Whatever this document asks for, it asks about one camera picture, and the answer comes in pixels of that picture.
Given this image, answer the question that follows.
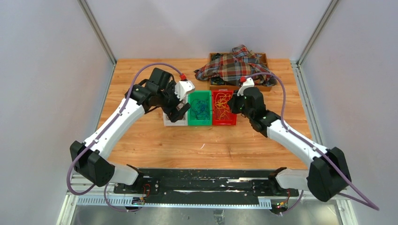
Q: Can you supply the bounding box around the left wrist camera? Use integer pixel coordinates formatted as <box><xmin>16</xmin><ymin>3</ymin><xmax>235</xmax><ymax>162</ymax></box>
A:
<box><xmin>174</xmin><ymin>73</ymin><xmax>195</xmax><ymax>101</ymax></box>

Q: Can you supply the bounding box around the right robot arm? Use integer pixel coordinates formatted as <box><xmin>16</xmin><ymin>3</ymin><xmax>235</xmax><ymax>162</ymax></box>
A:
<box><xmin>228</xmin><ymin>87</ymin><xmax>352</xmax><ymax>202</ymax></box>

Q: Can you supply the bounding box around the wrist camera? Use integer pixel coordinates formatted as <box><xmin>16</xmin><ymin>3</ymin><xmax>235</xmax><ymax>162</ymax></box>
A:
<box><xmin>174</xmin><ymin>73</ymin><xmax>195</xmax><ymax>101</ymax></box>
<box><xmin>237</xmin><ymin>76</ymin><xmax>255</xmax><ymax>96</ymax></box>

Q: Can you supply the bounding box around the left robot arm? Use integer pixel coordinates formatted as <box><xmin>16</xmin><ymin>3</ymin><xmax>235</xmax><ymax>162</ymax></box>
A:
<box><xmin>68</xmin><ymin>67</ymin><xmax>195</xmax><ymax>194</ymax></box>

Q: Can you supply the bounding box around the plaid shirt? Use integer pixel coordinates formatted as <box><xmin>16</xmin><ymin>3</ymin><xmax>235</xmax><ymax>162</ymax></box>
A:
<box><xmin>194</xmin><ymin>45</ymin><xmax>277</xmax><ymax>87</ymax></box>

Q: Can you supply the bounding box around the white plastic bin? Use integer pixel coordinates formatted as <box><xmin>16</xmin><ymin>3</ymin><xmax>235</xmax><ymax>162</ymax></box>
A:
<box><xmin>163</xmin><ymin>96</ymin><xmax>188</xmax><ymax>127</ymax></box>

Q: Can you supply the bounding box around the green plastic bin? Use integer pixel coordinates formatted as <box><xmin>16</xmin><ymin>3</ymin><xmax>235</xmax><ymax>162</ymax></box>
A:
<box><xmin>188</xmin><ymin>90</ymin><xmax>213</xmax><ymax>126</ymax></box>

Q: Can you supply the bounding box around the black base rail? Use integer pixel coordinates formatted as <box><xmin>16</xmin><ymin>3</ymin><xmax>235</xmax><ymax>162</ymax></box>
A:
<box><xmin>113</xmin><ymin>168</ymin><xmax>299</xmax><ymax>205</ymax></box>

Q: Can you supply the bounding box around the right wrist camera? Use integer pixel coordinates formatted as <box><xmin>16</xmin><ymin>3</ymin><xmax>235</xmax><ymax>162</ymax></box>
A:
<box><xmin>237</xmin><ymin>76</ymin><xmax>255</xmax><ymax>96</ymax></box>

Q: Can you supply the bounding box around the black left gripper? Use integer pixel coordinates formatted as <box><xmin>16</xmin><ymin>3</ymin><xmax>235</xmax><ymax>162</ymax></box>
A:
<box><xmin>158</xmin><ymin>81</ymin><xmax>191</xmax><ymax>122</ymax></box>

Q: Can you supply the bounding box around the red plastic bin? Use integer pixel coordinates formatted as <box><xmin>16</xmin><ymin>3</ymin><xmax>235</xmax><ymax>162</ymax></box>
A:
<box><xmin>211</xmin><ymin>90</ymin><xmax>237</xmax><ymax>126</ymax></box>

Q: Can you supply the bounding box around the wooden tray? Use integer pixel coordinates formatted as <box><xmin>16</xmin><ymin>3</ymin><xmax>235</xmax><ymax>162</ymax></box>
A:
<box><xmin>207</xmin><ymin>52</ymin><xmax>272</xmax><ymax>91</ymax></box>

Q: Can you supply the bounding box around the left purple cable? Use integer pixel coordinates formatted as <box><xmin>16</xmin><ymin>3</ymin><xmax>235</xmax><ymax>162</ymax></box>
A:
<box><xmin>66</xmin><ymin>62</ymin><xmax>187</xmax><ymax>213</ymax></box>

